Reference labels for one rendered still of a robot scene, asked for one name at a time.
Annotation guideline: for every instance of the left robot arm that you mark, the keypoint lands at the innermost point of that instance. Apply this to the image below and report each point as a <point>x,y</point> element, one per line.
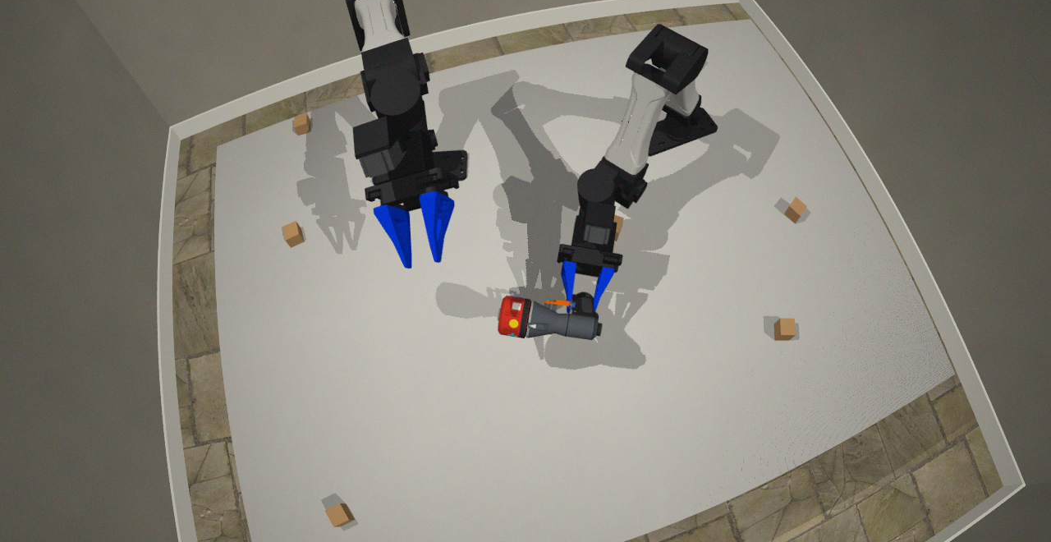
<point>682,61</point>

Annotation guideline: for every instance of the red and black hose nozzle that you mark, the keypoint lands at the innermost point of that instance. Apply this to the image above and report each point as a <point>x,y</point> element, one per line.
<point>581,322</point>

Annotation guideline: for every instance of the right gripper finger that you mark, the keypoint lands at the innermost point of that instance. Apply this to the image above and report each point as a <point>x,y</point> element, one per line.
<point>396,223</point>
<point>437,211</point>

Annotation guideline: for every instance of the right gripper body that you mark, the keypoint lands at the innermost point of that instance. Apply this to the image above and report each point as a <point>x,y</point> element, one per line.
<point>405,189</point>

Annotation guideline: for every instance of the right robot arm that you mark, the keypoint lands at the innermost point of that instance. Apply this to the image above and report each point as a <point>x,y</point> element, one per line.
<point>395,141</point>

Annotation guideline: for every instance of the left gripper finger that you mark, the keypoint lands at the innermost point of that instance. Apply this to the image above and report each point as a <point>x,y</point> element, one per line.
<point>568,277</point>
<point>602,282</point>

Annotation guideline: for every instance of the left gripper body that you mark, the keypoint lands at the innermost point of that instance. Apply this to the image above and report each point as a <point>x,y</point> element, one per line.
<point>594,260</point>

